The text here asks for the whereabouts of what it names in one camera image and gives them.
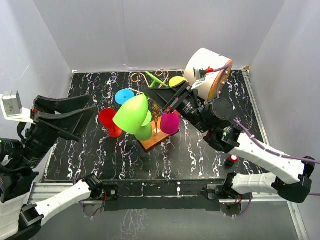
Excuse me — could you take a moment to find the green plastic wine glass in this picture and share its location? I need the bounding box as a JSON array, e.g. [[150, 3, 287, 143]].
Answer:
[[113, 71, 167, 135], [134, 111, 153, 142]]

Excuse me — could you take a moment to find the orange plastic wine glass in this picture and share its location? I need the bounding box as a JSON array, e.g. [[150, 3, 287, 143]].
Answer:
[[169, 76, 188, 87]]

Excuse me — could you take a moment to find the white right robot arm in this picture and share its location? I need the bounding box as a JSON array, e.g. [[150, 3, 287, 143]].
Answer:
[[143, 81, 318, 203]]

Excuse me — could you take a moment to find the white cylindrical container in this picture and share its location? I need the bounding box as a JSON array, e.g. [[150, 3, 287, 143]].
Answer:
[[183, 48, 233, 102]]

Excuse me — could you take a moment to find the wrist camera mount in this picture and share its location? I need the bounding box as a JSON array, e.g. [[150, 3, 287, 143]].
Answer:
[[0, 90, 34, 124], [191, 67, 214, 90]]

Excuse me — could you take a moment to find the red plastic wine glass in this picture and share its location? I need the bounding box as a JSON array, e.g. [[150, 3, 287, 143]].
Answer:
[[99, 108, 123, 138]]

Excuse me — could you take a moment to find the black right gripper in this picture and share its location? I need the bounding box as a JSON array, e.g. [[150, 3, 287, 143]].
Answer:
[[143, 81, 211, 134]]

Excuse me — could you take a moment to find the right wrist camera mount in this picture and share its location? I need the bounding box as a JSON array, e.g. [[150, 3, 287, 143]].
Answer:
[[191, 67, 214, 90]]

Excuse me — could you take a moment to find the blue plastic wine glass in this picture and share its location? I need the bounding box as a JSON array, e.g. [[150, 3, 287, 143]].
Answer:
[[114, 89, 135, 105]]

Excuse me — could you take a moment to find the gold wire wine glass rack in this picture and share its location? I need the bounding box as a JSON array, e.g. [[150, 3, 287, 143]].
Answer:
[[129, 68, 181, 152]]

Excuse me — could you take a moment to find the magenta plastic wine glass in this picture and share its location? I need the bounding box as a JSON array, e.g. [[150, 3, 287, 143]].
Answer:
[[160, 112, 180, 135]]

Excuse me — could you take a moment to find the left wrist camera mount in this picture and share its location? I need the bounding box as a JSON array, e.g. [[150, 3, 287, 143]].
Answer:
[[0, 90, 34, 124]]

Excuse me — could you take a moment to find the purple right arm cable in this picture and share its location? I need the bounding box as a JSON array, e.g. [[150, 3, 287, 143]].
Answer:
[[211, 65, 320, 218]]

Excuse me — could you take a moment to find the red push button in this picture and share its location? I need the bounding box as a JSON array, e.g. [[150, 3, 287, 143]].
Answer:
[[224, 155, 239, 168]]

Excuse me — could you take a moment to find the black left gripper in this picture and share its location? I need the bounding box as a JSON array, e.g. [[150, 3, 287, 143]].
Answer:
[[20, 93, 100, 166]]

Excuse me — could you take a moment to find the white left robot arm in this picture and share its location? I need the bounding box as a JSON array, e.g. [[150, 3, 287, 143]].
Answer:
[[0, 91, 104, 240]]

